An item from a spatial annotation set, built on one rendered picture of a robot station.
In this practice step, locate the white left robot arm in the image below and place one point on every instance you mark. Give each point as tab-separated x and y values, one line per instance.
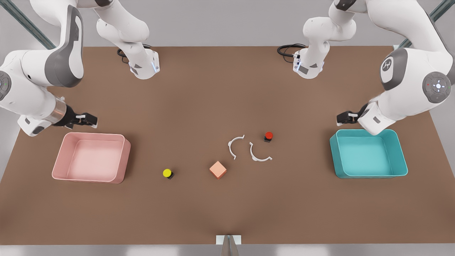
412	81

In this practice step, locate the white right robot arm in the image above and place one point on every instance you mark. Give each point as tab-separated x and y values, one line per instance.
32	81

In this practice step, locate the pink storage box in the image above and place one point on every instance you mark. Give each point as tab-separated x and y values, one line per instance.
91	157

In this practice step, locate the red button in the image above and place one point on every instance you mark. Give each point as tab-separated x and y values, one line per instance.
268	136

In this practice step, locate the blue storage box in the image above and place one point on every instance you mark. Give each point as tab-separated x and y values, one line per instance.
368	153

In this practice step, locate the white curved clip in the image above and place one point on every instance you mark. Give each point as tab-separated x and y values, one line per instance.
258	155
233	145

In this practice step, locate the orange cube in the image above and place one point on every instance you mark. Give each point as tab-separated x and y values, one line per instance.
218	169

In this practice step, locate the yellow button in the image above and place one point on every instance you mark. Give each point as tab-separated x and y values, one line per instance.
167	173

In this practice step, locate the silver frame post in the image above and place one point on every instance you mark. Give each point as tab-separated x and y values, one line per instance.
229	245
26	22
424	23

